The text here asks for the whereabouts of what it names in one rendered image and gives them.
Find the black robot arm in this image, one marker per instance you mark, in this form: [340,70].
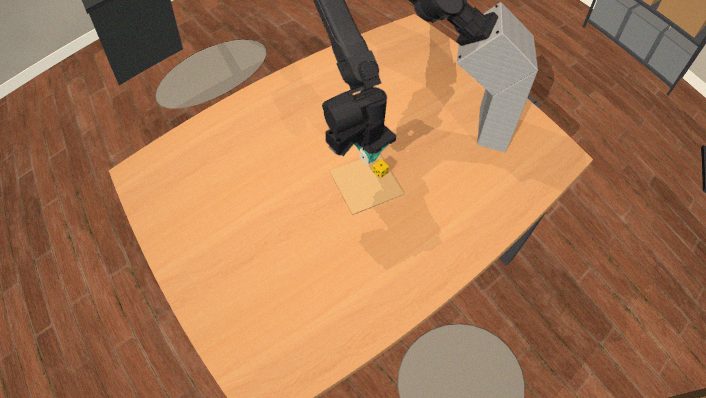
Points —
[344,112]

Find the yellow die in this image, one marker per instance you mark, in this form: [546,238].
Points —
[380,168]

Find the tan flat mat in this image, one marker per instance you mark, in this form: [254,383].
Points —
[363,189]

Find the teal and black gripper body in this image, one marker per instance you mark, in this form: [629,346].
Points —
[387,136]

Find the white die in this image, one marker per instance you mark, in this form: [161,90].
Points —
[363,156]

